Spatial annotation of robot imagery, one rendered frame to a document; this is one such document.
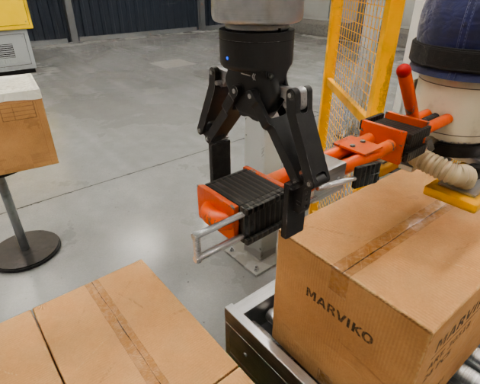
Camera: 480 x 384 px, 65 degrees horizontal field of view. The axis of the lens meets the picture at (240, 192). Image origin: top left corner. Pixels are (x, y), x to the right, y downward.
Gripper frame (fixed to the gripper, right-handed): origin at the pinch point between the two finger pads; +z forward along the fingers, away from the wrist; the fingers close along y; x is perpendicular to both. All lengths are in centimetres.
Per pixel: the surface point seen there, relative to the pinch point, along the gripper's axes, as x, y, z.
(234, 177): 0.5, 3.2, -2.2
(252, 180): -0.9, 1.3, -2.2
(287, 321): -29, 17, 58
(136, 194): -72, 220, 125
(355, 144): -22.8, 1.3, -1.2
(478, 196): -46.1, -11.7, 11.2
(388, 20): -98, 44, -12
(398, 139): -30.0, -1.9, -1.3
